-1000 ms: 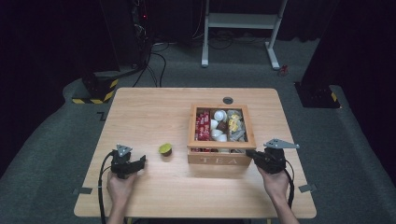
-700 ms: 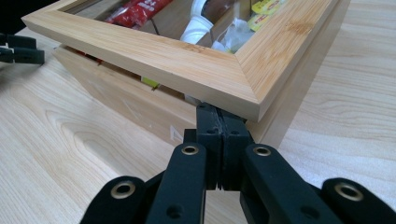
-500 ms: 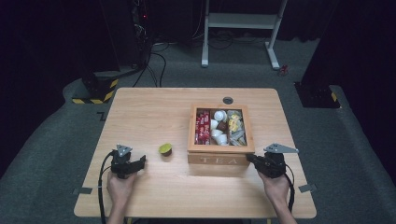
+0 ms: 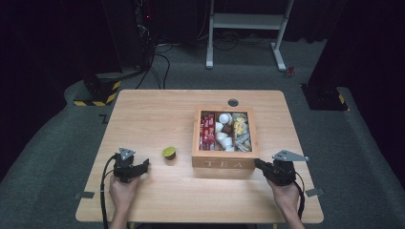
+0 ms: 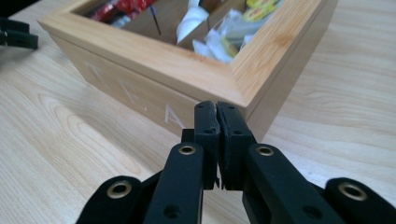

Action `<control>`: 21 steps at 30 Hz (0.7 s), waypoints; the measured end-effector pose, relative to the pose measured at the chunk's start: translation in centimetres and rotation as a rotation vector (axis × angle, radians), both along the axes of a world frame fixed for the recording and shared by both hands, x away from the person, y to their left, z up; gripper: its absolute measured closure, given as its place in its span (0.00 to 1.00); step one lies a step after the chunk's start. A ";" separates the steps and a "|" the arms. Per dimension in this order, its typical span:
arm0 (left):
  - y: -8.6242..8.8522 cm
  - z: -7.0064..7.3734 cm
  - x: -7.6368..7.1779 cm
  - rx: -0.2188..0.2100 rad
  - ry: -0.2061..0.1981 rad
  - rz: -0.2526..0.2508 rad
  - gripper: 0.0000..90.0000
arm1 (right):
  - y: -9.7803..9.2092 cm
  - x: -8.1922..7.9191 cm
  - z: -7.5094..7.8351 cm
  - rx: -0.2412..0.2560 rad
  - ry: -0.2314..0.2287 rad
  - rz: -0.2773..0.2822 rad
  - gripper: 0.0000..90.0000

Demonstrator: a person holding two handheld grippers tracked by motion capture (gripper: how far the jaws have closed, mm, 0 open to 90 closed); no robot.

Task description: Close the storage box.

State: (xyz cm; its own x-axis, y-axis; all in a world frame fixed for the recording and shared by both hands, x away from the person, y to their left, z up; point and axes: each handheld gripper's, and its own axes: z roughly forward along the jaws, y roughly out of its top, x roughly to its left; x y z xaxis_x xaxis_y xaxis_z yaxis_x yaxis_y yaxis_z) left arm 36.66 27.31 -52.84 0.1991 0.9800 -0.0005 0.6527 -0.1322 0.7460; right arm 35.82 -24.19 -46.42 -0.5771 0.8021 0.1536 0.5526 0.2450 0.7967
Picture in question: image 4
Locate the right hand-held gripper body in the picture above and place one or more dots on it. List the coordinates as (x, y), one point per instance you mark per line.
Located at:
(283, 170)

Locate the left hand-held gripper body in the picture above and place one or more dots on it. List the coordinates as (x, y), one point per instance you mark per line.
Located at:
(123, 168)

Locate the green lidded coffee capsule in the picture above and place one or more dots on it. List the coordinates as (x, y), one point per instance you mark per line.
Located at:
(169, 152)

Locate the wooden tea box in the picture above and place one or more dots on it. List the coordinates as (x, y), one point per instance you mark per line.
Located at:
(224, 159)

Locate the person's left hand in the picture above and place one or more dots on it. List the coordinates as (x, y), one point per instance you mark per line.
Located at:
(121, 194)

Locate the person's right hand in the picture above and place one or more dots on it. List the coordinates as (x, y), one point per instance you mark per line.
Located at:
(286, 197)

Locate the pile of grey sachets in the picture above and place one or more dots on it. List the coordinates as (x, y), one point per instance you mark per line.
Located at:
(242, 142)

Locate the grey tape strip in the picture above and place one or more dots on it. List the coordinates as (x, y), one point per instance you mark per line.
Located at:
(84, 195)
(315, 192)

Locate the white coffee capsule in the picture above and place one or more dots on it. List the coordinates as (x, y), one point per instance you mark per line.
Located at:
(221, 136)
(218, 127)
(225, 118)
(228, 144)

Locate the yellow print clear packets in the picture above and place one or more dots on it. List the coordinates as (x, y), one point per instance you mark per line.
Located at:
(239, 126)

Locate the brown coffee capsule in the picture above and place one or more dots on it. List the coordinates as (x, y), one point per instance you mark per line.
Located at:
(227, 129)

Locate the row of red sachets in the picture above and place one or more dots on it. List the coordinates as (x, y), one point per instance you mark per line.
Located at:
(207, 133)

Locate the black yellow striped stand base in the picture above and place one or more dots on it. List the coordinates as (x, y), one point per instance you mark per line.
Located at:
(100, 90)

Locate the dark equipment rack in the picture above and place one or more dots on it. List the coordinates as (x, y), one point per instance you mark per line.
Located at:
(143, 28)

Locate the white metal stand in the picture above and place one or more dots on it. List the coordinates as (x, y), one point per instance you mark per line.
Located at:
(245, 22)

